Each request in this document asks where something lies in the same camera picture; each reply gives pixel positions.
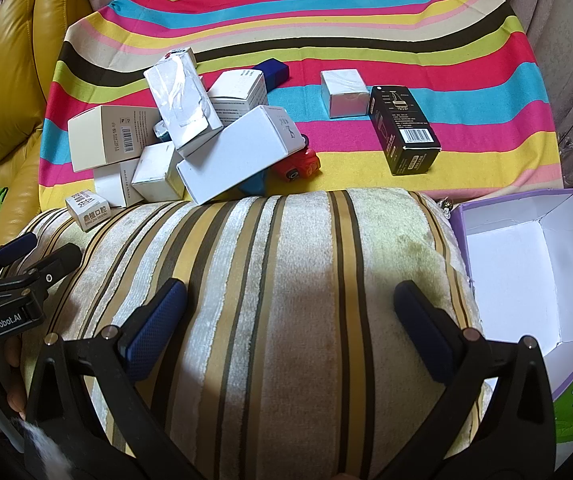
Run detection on purple cardboard box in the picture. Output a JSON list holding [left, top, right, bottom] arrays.
[[449, 188, 573, 403]]

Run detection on striped velvet cushion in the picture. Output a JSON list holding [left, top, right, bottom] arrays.
[[0, 187, 492, 480]]

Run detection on dark blue box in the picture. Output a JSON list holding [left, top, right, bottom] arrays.
[[255, 58, 290, 87]]

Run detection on colourful striped cloth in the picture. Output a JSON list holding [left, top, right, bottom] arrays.
[[39, 0, 560, 211]]

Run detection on yellow leather sofa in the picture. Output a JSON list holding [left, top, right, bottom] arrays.
[[0, 0, 97, 261]]

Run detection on white barcode box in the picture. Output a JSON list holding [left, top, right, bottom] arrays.
[[68, 105, 163, 173]]

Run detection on person's left hand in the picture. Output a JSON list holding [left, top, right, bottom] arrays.
[[0, 335, 28, 433]]

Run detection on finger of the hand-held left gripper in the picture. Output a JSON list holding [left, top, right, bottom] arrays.
[[0, 232, 38, 281], [0, 242, 83, 301]]

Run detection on small box black characters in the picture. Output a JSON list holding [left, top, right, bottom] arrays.
[[65, 188, 112, 233]]

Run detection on plain white box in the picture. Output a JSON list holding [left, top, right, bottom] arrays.
[[94, 159, 144, 209]]

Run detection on red toy car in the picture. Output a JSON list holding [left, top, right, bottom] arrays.
[[272, 135, 322, 183]]

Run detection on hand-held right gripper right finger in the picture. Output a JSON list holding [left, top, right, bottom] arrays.
[[377, 280, 557, 480]]

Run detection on silver white box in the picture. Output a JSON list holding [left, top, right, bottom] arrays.
[[321, 70, 370, 119]]

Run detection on small white cube box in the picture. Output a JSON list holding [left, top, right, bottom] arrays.
[[131, 141, 187, 201]]

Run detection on taped white box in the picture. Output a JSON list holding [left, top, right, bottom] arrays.
[[144, 52, 223, 157]]

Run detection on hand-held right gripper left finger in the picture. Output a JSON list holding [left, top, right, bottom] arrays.
[[24, 277, 217, 480]]

